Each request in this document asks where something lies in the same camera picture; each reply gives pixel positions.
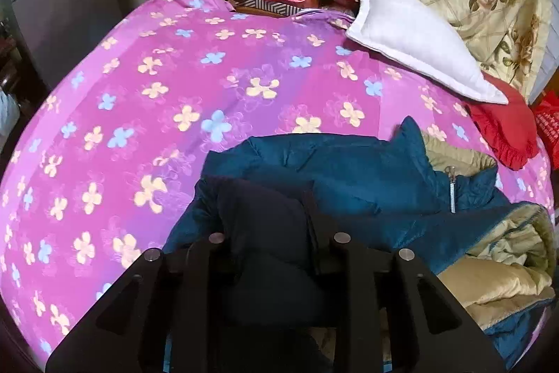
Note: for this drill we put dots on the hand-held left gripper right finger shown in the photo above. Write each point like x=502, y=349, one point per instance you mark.
x=349, y=268

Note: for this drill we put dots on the red ruffled pillow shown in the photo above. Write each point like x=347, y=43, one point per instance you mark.
x=502, y=119

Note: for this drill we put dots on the white pillow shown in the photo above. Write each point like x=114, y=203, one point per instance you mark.
x=406, y=36

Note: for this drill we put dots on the red shopping bag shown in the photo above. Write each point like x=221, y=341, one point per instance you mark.
x=550, y=124

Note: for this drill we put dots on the grey wardrobe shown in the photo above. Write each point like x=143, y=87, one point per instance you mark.
x=56, y=6

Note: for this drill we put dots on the pink floral bed sheet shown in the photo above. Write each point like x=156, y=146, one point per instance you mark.
x=131, y=115

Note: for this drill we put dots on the striped box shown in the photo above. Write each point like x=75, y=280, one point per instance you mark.
x=270, y=8

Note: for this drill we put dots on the white bag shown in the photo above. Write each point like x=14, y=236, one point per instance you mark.
x=8, y=113

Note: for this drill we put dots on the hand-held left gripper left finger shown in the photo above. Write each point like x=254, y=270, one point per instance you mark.
x=205, y=268

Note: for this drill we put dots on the teal quilted jacket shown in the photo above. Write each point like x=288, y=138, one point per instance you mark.
x=340, y=180

